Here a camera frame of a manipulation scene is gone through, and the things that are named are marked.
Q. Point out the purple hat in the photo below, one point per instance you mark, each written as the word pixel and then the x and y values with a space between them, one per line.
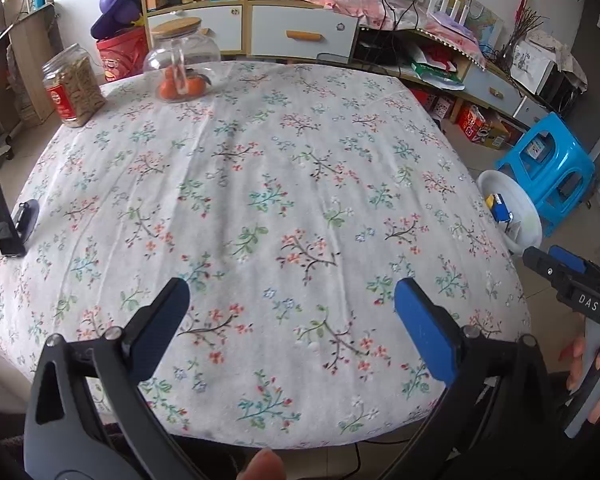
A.
pixel 115 15

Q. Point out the white trash bin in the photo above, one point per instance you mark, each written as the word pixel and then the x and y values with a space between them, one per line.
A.
pixel 512 210

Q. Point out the red bucket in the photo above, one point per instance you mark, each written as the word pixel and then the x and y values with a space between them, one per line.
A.
pixel 122 56

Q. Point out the glass jar with oranges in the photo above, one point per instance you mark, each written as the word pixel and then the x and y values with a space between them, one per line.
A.
pixel 180 65

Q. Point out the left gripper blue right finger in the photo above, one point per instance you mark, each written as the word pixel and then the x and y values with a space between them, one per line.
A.
pixel 434 333

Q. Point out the white drawer cabinet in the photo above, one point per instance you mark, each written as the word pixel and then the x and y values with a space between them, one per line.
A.
pixel 398 38

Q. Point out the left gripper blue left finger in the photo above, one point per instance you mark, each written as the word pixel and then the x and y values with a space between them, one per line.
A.
pixel 151 329

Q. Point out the plastic jar of snacks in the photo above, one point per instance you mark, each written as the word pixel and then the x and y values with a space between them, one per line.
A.
pixel 70 82

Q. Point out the blue plastic stool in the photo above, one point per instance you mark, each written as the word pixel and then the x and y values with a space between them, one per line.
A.
pixel 551 166

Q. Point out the floral tablecloth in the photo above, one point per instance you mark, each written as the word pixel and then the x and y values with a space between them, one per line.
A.
pixel 291 199

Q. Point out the person's right hand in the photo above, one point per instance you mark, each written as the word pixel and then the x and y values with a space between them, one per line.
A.
pixel 576 351

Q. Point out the person's left hand thumb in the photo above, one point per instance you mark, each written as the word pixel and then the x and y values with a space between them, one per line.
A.
pixel 265 465

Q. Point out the black phone stand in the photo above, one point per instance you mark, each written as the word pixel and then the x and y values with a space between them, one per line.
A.
pixel 15 229

